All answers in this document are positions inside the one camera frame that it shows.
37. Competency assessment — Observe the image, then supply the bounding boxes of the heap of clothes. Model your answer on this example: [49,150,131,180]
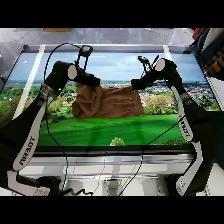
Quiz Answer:
[191,28,224,82]

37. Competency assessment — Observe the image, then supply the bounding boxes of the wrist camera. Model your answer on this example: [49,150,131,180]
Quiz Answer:
[137,55,160,80]
[75,44,95,75]

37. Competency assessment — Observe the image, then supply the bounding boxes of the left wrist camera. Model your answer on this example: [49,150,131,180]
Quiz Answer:
[75,44,95,75]

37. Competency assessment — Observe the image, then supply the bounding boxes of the black cable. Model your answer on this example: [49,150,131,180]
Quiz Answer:
[118,117,184,197]
[43,42,82,197]

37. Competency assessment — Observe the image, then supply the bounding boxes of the silver frame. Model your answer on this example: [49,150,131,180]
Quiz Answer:
[0,153,224,197]

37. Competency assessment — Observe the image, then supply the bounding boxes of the brown pants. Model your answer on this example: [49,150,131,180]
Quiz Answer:
[71,82,145,120]

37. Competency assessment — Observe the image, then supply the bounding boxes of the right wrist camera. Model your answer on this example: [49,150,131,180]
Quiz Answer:
[137,55,160,80]

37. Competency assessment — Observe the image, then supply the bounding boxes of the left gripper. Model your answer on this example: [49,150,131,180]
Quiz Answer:
[78,72,102,89]

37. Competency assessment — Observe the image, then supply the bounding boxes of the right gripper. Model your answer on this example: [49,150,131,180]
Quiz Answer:
[130,77,148,91]

